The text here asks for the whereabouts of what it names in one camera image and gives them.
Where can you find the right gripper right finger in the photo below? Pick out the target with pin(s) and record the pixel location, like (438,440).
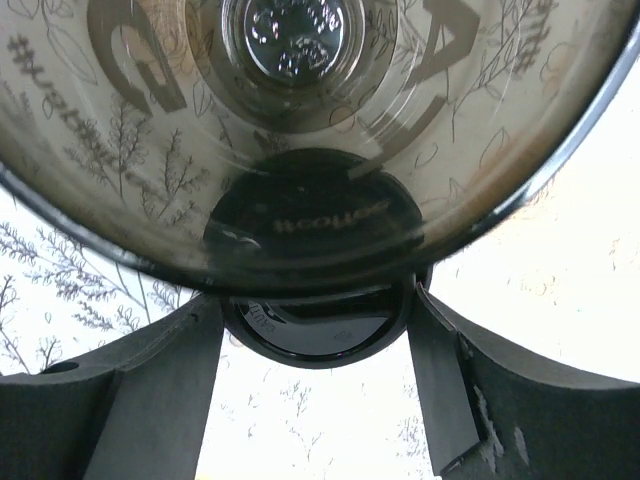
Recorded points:
(493,409)

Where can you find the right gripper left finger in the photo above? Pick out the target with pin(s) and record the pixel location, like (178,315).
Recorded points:
(135,408)

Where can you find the black cup lid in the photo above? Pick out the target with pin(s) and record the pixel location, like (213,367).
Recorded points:
(320,330)

